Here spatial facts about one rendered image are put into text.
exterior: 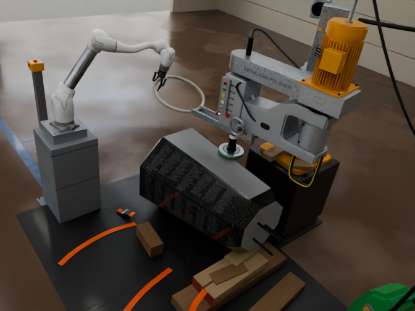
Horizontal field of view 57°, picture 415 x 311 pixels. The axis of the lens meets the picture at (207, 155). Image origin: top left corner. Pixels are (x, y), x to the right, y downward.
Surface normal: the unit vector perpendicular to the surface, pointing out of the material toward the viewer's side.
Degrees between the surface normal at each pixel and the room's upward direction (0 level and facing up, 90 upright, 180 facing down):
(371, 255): 0
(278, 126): 90
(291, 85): 90
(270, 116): 90
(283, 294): 0
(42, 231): 0
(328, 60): 90
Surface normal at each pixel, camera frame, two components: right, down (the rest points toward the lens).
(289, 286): 0.11, -0.83
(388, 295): 0.32, -0.38
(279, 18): -0.76, 0.28
